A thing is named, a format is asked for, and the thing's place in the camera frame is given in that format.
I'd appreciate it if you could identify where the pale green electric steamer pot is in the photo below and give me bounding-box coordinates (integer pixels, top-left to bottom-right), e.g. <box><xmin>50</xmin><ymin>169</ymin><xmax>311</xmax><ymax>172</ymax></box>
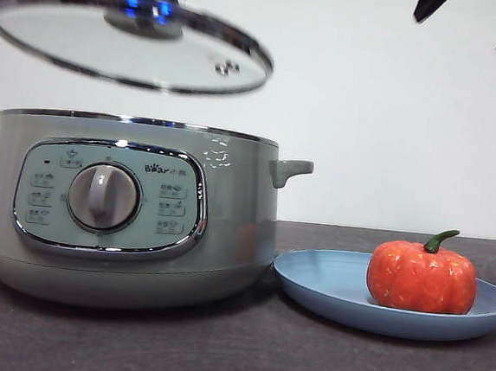
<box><xmin>0</xmin><ymin>103</ymin><xmax>318</xmax><ymax>327</ymax></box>

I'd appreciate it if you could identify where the orange pumpkin with green stem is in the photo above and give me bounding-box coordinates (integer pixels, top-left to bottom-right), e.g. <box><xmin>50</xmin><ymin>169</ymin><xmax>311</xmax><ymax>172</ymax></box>
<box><xmin>364</xmin><ymin>222</ymin><xmax>484</xmax><ymax>318</ymax></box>

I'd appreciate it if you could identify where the blue round plate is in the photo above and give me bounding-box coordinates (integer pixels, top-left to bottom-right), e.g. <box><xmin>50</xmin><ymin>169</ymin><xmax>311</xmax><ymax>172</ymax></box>
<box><xmin>267</xmin><ymin>244</ymin><xmax>496</xmax><ymax>348</ymax></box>

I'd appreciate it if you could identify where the glass lid with green knob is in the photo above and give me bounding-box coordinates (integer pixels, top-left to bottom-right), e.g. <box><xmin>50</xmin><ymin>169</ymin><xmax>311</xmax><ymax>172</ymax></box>
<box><xmin>0</xmin><ymin>0</ymin><xmax>280</xmax><ymax>102</ymax></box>

